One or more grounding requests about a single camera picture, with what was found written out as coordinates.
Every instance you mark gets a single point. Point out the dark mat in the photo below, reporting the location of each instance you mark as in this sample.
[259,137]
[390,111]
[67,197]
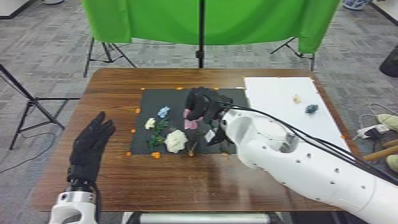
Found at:
[147,100]

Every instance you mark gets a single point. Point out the green sprig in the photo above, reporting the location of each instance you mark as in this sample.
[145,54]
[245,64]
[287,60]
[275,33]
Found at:
[156,134]

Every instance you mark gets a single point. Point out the pale yellow flower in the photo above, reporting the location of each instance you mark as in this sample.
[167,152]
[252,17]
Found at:
[296,98]

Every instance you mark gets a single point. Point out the pale grey bar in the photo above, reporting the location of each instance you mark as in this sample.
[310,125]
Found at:
[204,218]

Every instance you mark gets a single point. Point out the blue flower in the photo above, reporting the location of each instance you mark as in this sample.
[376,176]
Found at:
[163,111]

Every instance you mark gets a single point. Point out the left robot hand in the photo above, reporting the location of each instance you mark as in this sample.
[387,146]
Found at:
[88,150]

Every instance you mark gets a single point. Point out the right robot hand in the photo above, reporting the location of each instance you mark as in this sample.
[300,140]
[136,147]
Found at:
[206,100]

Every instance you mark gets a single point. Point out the black backdrop stand pole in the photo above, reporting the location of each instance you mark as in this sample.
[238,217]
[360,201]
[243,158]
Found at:
[200,33]

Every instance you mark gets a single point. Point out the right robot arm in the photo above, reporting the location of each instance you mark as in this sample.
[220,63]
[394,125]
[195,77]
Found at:
[294,160]

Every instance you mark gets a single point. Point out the dark teal flower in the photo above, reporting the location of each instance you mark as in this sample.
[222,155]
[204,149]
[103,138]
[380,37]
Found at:
[310,108]

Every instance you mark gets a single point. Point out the small cream flower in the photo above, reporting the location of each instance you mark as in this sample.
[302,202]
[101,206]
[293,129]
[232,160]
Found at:
[149,123]

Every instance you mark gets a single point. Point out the black tripod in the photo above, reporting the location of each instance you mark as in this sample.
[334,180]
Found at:
[28,100]

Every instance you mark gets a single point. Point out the white sheet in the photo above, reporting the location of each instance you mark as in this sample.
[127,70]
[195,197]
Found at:
[277,110]

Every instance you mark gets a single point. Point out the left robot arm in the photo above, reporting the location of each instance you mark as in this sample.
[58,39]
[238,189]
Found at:
[72,205]

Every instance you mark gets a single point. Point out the black backdrop stand legs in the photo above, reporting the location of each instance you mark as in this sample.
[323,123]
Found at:
[298,51]
[106,55]

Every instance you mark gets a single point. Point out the pink flower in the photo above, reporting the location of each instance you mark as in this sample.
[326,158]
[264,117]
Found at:
[191,124]

